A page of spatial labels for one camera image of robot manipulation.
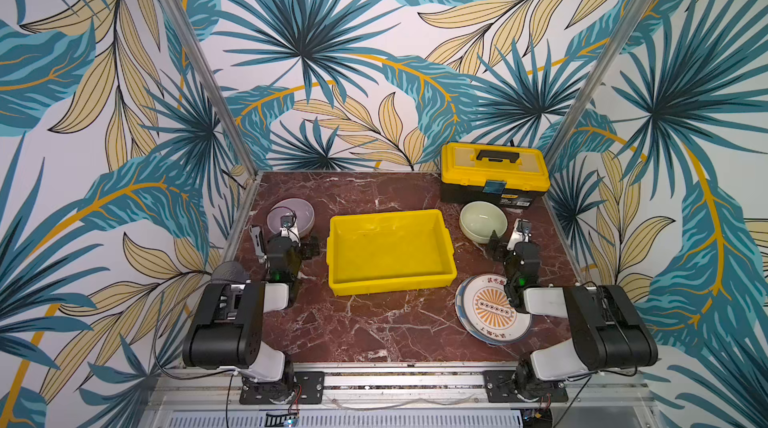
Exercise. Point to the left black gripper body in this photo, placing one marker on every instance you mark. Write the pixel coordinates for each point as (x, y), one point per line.
(279, 242)

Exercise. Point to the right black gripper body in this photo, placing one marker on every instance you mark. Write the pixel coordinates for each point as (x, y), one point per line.
(517, 247)

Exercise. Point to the orange sunburst plate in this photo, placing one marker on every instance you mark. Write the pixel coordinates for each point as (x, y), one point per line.
(484, 311)

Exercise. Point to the yellow plastic bin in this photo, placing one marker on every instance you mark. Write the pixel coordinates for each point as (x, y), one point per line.
(389, 252)

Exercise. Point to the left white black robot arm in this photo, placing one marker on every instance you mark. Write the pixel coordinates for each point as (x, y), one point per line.
(226, 331)

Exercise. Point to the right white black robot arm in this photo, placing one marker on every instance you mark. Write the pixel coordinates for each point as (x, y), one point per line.
(607, 334)

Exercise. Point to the grey folding knife tool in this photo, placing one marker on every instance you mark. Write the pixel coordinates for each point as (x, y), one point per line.
(257, 239)

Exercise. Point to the lilac bowl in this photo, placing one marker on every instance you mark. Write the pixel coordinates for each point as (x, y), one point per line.
(295, 214)

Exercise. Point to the grey translucent cup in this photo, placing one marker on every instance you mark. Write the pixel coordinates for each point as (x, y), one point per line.
(230, 272)

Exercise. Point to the pale green bowl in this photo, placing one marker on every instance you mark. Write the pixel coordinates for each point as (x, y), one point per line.
(479, 220)

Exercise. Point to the yellow black toolbox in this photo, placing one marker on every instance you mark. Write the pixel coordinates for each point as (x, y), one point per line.
(507, 177)

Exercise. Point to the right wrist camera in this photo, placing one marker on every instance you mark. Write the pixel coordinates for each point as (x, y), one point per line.
(523, 227)

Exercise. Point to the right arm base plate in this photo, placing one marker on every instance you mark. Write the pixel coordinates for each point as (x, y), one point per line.
(507, 386)

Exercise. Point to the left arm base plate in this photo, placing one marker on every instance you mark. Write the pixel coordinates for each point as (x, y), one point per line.
(303, 387)

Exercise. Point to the aluminium front rail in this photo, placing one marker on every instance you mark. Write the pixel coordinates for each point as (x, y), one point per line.
(410, 384)

